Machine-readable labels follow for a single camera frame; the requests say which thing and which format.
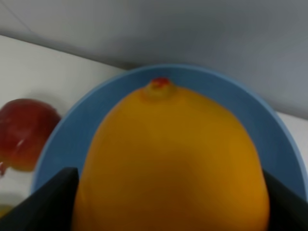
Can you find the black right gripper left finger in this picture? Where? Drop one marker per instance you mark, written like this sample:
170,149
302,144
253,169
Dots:
49,208

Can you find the yellow mango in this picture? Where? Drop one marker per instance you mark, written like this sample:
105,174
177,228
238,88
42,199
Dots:
166,158

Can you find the blue plastic bowl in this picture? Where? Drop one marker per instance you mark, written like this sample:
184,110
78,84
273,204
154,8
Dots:
68,144

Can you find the red pomegranate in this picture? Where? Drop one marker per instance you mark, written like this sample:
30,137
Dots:
25,126

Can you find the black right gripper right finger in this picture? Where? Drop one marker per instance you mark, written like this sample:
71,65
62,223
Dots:
288,212

